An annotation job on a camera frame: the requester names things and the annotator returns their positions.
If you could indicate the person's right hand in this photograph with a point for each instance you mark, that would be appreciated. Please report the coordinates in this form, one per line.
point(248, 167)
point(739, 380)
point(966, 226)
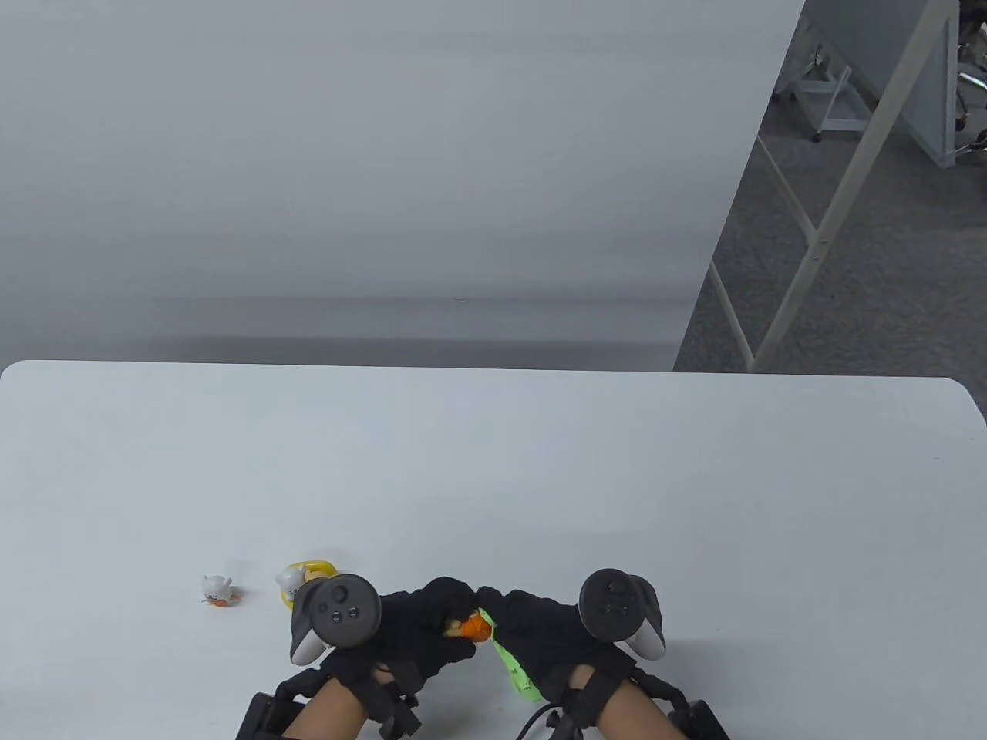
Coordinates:
point(547, 636)

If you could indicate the person's left hand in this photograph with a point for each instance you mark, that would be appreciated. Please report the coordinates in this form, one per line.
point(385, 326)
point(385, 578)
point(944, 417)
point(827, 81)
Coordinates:
point(409, 632)

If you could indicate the green cleaning cloth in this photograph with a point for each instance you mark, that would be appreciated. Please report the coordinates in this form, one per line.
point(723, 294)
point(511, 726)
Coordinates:
point(515, 671)

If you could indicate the orange-shelled tan dog ornament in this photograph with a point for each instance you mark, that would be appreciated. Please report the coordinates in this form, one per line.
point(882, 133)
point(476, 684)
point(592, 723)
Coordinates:
point(476, 628)

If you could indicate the yellow boat animals ornament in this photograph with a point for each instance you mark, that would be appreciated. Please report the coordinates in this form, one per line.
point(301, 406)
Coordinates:
point(291, 578)

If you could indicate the small white cat ornament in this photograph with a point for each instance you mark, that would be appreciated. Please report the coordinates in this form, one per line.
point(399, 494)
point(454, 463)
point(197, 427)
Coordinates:
point(216, 590)

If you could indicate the person's left forearm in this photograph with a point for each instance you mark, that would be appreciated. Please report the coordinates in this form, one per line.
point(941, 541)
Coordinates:
point(331, 713)

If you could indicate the person's right forearm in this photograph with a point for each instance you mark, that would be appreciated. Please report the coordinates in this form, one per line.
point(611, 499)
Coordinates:
point(640, 717)

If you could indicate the left grey black controller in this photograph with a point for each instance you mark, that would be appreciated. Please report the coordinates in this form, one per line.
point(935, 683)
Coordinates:
point(343, 613)

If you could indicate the grey black controller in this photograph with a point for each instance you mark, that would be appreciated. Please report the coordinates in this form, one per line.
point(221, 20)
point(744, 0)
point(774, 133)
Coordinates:
point(343, 613)
point(617, 605)

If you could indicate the right grey black controller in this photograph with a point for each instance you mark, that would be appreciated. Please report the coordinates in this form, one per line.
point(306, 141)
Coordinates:
point(617, 605)

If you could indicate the white backdrop panel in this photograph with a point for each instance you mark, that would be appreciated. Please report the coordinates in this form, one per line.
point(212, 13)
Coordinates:
point(385, 154)

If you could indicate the grey partition panel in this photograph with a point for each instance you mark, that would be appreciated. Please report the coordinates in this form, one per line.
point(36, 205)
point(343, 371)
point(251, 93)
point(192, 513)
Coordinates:
point(925, 92)

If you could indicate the office chair base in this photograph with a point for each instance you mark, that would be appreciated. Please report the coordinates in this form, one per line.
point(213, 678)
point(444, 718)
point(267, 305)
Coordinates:
point(975, 75)

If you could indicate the black left wrist mount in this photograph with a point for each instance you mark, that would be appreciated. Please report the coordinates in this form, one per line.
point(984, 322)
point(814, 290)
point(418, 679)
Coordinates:
point(389, 705)

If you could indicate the white metal support frame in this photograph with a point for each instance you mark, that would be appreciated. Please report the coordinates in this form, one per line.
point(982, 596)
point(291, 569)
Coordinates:
point(856, 177)

